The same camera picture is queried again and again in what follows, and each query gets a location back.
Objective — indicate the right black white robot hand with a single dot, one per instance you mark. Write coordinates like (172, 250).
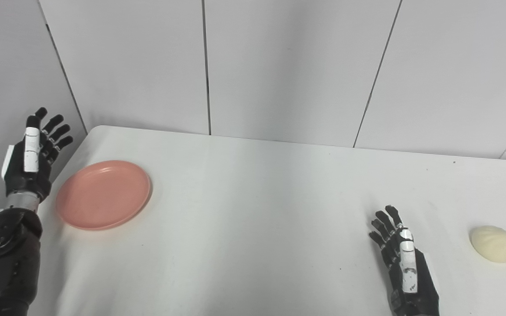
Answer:
(409, 272)

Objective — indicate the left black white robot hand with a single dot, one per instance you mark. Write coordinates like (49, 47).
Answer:
(29, 162)

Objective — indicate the pink round plate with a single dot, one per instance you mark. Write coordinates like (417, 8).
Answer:
(103, 195)

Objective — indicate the cream steamed bun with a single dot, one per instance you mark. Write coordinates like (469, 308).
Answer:
(494, 243)

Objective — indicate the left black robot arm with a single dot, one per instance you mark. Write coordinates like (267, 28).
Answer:
(5, 259)

